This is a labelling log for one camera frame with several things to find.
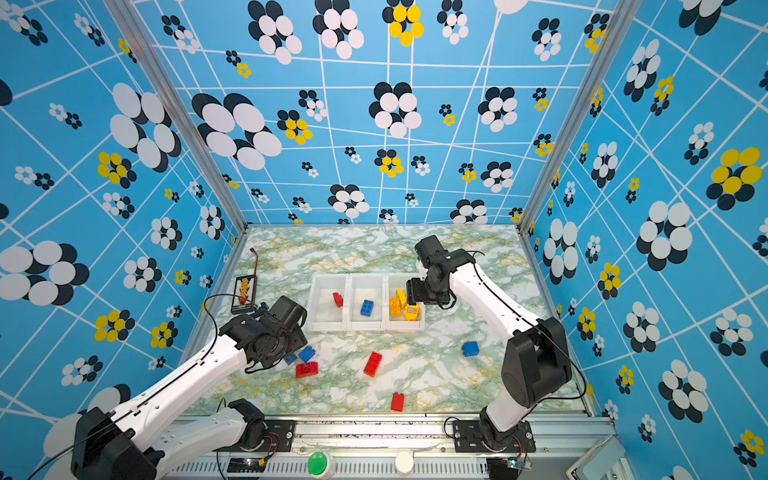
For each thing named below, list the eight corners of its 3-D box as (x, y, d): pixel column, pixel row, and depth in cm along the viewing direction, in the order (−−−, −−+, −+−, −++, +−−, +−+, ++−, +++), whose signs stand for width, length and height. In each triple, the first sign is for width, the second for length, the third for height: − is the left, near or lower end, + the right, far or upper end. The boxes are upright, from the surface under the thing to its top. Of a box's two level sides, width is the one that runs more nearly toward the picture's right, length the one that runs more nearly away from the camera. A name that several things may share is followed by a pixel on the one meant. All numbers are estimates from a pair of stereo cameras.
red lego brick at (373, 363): (363, 372, 86) (362, 370, 84) (372, 353, 89) (371, 350, 88) (374, 377, 85) (374, 375, 83) (383, 357, 89) (382, 355, 87)
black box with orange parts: (232, 314, 98) (229, 311, 96) (238, 280, 106) (235, 277, 105) (253, 311, 99) (251, 307, 97) (257, 277, 107) (255, 274, 105)
